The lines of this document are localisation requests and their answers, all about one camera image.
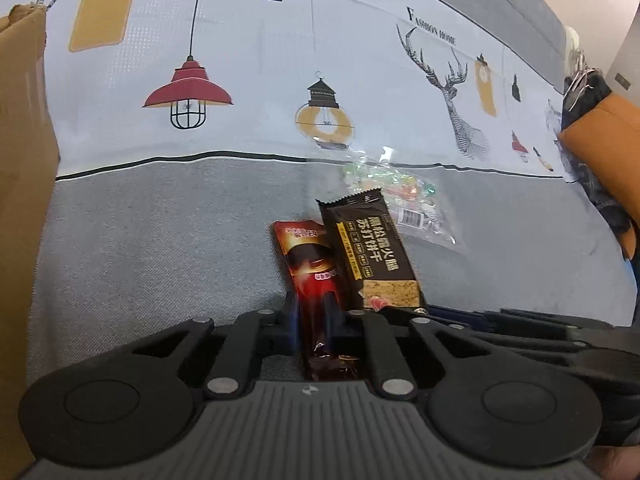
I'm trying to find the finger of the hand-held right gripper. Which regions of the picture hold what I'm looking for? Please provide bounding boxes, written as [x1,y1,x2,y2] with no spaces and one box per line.
[379,305,617,345]
[469,331,603,367]

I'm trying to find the grey printed blanket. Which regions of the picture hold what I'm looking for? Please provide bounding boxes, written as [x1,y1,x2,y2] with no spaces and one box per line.
[0,0,640,378]

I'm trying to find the wire hangers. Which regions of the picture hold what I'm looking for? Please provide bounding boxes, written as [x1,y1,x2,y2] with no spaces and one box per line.
[565,50,602,102]

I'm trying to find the black cracker packet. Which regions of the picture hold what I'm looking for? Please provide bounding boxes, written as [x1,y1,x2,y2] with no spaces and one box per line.
[316,187,427,313]

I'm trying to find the dark red snack packet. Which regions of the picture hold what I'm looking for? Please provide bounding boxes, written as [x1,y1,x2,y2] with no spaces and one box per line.
[272,220,362,383]

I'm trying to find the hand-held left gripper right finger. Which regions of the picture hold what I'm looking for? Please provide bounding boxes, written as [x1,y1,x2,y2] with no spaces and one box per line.
[345,309,482,401]

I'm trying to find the white furniture panel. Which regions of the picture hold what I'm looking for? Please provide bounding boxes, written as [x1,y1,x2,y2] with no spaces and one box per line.
[605,7,640,111]

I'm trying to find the cardboard box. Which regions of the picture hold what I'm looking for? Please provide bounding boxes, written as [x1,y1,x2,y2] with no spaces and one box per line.
[0,4,62,478]

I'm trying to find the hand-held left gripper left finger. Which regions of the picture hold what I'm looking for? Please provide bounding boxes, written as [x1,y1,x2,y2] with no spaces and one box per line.
[127,300,302,397]

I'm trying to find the clear candy bag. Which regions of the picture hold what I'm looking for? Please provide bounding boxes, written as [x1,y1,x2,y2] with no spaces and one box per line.
[342,147,466,253]

